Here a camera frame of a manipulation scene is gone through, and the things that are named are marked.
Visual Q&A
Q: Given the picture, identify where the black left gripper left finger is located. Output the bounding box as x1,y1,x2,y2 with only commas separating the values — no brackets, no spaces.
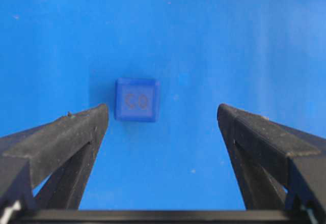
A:
1,104,109,210

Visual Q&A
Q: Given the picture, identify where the blue cube block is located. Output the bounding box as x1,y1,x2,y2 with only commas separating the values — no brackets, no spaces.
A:
115,78,160,122

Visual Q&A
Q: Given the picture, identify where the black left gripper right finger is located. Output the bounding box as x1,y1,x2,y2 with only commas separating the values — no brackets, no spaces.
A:
217,104,325,211

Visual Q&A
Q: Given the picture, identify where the blue table cloth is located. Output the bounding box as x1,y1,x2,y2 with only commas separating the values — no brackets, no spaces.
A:
1,0,325,209

